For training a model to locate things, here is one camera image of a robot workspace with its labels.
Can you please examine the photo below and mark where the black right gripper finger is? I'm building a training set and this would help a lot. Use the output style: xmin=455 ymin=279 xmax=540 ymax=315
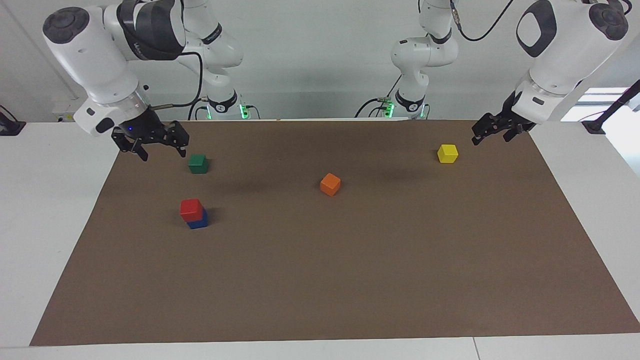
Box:
xmin=118 ymin=140 xmax=149 ymax=162
xmin=167 ymin=121 xmax=190 ymax=158

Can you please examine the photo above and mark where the red wooden block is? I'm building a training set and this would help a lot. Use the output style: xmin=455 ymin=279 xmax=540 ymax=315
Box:
xmin=180 ymin=198 xmax=206 ymax=223

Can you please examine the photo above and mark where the blue wooden block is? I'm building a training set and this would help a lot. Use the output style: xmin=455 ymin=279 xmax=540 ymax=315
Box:
xmin=187 ymin=209 xmax=209 ymax=230

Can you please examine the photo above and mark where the orange wooden block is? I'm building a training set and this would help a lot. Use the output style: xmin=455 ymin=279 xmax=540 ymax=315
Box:
xmin=320 ymin=173 xmax=342 ymax=197

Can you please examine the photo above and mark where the black table clamp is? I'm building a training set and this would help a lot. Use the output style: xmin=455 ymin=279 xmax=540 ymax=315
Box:
xmin=0 ymin=105 xmax=26 ymax=137

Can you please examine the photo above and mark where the brown paper table mat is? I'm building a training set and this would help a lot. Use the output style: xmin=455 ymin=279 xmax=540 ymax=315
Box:
xmin=30 ymin=119 xmax=640 ymax=347

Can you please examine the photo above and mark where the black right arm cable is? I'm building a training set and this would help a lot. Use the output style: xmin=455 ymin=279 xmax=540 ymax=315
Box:
xmin=150 ymin=50 xmax=205 ymax=110

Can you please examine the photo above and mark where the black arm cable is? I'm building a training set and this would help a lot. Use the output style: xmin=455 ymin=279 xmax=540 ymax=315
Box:
xmin=150 ymin=50 xmax=205 ymax=110
xmin=450 ymin=0 xmax=516 ymax=42

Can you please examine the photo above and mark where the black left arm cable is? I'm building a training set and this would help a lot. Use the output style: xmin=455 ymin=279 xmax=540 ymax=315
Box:
xmin=450 ymin=0 xmax=516 ymax=42

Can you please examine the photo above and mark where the black camera stand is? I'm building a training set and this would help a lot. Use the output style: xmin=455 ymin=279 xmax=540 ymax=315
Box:
xmin=582 ymin=80 xmax=640 ymax=135

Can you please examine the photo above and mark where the black base cable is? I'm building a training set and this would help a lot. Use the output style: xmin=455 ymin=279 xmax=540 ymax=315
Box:
xmin=355 ymin=75 xmax=401 ymax=119

